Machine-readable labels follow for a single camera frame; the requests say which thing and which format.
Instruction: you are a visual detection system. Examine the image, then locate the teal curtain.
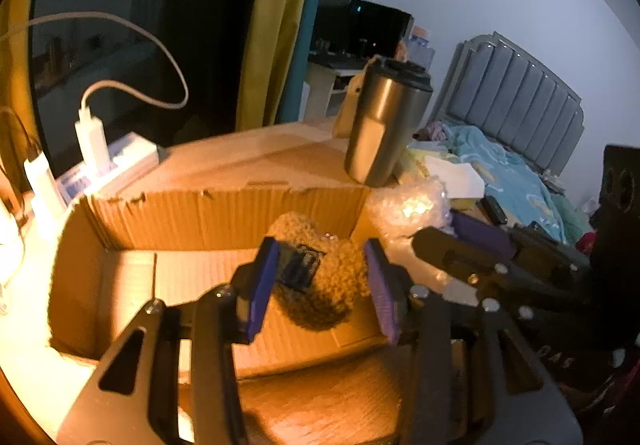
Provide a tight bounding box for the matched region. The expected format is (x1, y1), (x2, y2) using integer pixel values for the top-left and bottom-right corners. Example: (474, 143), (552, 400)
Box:
(277, 0), (362, 123)

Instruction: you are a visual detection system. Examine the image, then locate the dark window pane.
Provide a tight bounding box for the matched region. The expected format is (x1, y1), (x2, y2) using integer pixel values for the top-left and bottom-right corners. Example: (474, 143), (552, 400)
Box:
(30, 0), (281, 167)

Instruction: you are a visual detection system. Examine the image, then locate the white power strip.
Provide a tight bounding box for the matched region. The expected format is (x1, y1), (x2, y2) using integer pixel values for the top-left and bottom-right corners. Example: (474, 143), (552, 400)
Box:
(55, 132), (172, 206)

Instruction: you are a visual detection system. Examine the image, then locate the stainless steel tumbler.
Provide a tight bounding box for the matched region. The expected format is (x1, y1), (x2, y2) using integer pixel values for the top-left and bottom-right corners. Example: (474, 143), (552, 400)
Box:
(344, 56), (435, 188)

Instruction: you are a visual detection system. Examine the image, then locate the dark dotted grip sock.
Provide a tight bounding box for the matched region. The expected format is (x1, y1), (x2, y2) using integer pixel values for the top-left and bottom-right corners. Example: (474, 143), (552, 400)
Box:
(279, 244), (327, 295)

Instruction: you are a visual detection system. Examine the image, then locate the beige soft object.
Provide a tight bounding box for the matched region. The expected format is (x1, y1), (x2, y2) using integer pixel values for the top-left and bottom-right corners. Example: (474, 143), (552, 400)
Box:
(332, 74), (367, 137)

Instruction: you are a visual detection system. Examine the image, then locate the black monitor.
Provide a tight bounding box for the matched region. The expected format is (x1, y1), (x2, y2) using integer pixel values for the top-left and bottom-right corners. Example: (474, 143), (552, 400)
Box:
(314, 0), (414, 62)

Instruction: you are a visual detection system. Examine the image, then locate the light blue printed blanket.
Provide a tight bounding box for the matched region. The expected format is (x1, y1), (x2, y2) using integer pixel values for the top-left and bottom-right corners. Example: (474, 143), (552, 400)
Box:
(440, 122), (592, 247)

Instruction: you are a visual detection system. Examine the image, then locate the pink cloth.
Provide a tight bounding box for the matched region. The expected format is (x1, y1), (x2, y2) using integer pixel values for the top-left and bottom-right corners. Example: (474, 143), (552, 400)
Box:
(420, 121), (452, 144)

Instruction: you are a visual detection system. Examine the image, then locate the fuzzy plush sock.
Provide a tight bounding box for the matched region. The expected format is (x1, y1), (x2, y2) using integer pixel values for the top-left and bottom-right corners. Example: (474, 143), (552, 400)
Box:
(265, 211), (373, 332)

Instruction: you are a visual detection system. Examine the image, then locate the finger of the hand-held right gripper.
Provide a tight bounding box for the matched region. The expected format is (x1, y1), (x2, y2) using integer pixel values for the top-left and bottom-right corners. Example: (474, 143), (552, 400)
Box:
(450, 209), (593, 283)
(411, 225), (592, 327)

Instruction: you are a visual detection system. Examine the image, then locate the yellow tissue packet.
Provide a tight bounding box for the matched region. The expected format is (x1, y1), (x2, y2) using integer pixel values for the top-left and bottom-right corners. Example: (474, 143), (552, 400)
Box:
(395, 148), (451, 187)

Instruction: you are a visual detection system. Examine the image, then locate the long cardboard box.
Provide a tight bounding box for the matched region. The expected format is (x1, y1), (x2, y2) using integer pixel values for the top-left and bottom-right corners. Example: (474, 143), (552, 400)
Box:
(47, 118), (416, 386)

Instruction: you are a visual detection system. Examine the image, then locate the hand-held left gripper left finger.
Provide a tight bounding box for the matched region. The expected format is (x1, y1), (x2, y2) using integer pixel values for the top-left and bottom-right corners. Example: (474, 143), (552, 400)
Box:
(57, 236), (281, 445)

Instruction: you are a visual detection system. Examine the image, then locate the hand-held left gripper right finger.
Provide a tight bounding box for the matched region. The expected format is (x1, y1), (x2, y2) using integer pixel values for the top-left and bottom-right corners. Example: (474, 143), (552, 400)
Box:
(364, 238), (583, 445)

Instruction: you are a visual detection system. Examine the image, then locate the white charger cable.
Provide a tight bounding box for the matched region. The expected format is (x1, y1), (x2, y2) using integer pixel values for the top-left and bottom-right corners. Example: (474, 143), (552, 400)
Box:
(0, 11), (190, 126)

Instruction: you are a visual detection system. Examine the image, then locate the grey padded headboard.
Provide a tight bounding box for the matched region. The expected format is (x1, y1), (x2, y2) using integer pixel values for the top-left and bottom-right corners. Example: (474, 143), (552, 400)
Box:
(432, 31), (585, 177)

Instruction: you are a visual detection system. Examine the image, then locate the small black device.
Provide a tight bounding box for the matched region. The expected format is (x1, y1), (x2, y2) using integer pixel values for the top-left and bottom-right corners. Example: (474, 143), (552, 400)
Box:
(481, 195), (509, 226)

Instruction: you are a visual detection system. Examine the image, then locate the white charger plug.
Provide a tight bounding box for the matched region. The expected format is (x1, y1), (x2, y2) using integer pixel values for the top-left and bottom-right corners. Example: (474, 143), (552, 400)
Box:
(75, 108), (109, 177)
(24, 155), (69, 227)

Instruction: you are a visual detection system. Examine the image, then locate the yellow-green curtain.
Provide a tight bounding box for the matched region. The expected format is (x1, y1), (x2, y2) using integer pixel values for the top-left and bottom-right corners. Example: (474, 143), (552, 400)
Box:
(235, 0), (326, 132)

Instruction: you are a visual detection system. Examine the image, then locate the white desk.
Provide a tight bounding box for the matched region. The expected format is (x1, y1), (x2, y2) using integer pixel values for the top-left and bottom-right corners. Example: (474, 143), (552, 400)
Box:
(300, 52), (372, 122)

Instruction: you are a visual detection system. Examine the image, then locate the clear storage container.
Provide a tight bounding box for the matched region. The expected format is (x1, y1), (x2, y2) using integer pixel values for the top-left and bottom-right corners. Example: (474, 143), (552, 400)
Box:
(409, 24), (437, 67)

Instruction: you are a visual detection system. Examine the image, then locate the clear bubble wrap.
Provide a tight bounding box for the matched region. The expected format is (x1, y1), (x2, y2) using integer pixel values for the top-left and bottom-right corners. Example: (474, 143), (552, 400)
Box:
(367, 175), (481, 306)

